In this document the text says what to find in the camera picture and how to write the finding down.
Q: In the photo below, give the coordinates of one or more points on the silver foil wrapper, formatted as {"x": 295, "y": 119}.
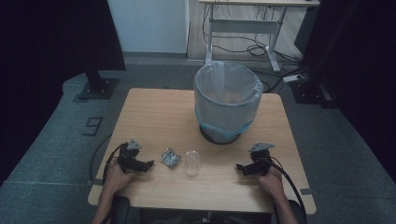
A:
{"x": 170, "y": 157}

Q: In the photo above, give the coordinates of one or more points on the white partition board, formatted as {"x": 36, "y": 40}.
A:
{"x": 149, "y": 25}

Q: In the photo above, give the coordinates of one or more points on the grey tape strip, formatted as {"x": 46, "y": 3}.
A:
{"x": 98, "y": 182}
{"x": 306, "y": 191}

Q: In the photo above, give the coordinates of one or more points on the grey trash bin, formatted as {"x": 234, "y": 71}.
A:
{"x": 219, "y": 137}

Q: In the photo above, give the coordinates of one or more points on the person's right hand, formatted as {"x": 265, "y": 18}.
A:
{"x": 274, "y": 185}

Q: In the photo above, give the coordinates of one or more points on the clear plastic cup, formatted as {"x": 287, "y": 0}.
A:
{"x": 191, "y": 163}

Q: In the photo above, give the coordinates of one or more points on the grey bin with plastic liner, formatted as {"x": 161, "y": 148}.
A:
{"x": 227, "y": 102}

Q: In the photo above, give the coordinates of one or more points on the white desk with metal legs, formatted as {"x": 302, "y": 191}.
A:
{"x": 246, "y": 26}

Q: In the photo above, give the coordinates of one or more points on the black chair armrest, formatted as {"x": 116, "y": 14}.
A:
{"x": 298, "y": 213}
{"x": 120, "y": 211}

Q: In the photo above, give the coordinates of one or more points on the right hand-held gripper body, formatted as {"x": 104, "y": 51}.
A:
{"x": 261, "y": 160}

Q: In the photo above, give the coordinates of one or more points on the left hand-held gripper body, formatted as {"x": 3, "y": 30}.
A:
{"x": 128, "y": 157}

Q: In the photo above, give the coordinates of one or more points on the person's left hand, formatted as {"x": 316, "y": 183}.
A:
{"x": 116, "y": 180}

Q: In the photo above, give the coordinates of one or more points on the white power strip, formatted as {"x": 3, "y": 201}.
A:
{"x": 293, "y": 78}

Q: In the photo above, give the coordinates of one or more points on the black stand with base plate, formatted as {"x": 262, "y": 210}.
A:
{"x": 306, "y": 91}
{"x": 99, "y": 85}

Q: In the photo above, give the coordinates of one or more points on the black curtain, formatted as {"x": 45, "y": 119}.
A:
{"x": 46, "y": 46}
{"x": 358, "y": 62}

